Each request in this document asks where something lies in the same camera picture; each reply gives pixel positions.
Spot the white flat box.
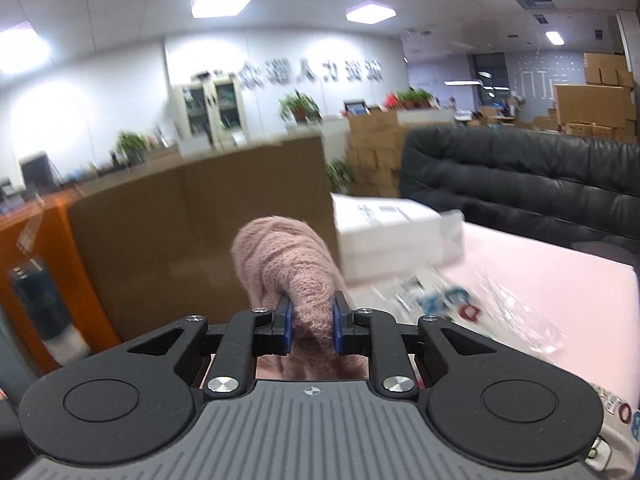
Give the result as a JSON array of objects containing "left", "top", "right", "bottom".
[{"left": 332, "top": 194, "right": 464, "bottom": 283}]

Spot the white glass cabinet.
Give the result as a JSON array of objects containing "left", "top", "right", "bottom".
[{"left": 170, "top": 72, "right": 246, "bottom": 152}]

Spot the orange board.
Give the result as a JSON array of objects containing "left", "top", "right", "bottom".
[{"left": 1, "top": 192, "right": 122, "bottom": 374}]

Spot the pink knitted sweater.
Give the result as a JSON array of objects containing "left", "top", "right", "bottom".
[{"left": 231, "top": 217, "right": 368, "bottom": 380}]

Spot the white black garment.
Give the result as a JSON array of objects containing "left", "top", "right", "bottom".
[{"left": 586, "top": 382, "right": 639, "bottom": 479}]

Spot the black leather sofa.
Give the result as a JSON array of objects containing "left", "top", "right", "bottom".
[{"left": 399, "top": 125, "right": 639, "bottom": 268}]

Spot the brown cardboard sheet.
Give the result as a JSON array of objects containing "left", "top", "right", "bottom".
[{"left": 68, "top": 136, "right": 338, "bottom": 340}]

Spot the green potted plant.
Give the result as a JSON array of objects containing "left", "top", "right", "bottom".
[{"left": 111, "top": 130, "right": 146, "bottom": 166}]

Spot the dark blue vacuum bottle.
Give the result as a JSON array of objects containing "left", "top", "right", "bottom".
[{"left": 9, "top": 258, "right": 91, "bottom": 366}]

